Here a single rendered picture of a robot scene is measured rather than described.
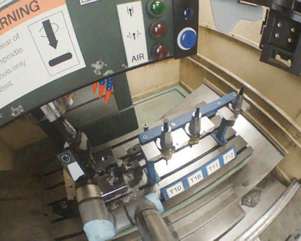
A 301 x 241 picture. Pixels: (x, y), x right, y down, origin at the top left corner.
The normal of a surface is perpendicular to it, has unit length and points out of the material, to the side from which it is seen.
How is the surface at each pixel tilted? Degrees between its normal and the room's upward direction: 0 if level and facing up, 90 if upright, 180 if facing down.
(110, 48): 90
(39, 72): 90
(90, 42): 90
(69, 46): 90
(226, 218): 8
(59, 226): 0
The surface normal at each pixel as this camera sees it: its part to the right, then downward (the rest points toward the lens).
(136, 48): 0.43, 0.64
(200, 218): 0.03, -0.72
